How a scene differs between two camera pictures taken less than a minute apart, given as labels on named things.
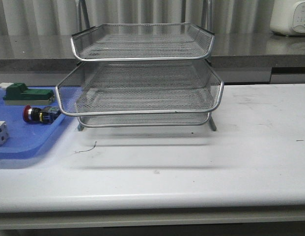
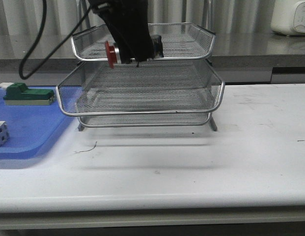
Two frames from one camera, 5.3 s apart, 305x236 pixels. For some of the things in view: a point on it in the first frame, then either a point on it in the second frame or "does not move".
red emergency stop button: (47, 115) to (113, 54)
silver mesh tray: (139, 86) does not move
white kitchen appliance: (288, 16) does not move
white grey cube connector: (1, 133) does not move
